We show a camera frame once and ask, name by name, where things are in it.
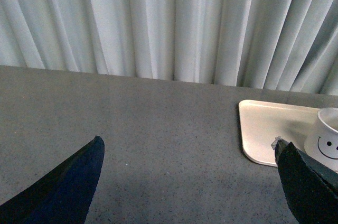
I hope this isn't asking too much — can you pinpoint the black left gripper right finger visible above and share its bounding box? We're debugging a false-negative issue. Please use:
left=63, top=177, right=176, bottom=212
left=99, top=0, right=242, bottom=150
left=271, top=137, right=337, bottom=223

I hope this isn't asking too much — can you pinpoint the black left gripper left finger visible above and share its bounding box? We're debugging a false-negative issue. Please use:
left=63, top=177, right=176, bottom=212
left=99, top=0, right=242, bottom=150
left=1, top=136, right=105, bottom=223

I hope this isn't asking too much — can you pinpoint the white smiley mug black handle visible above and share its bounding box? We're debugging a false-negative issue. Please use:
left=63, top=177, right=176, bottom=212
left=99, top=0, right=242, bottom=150
left=304, top=108, right=337, bottom=172

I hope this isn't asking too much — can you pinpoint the beige rectangular tray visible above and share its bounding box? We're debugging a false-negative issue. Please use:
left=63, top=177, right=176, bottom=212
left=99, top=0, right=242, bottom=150
left=239, top=100, right=319, bottom=166

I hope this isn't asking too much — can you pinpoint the white pleated curtain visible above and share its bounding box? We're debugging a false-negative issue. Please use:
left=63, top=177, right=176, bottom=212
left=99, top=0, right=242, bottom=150
left=1, top=0, right=337, bottom=95

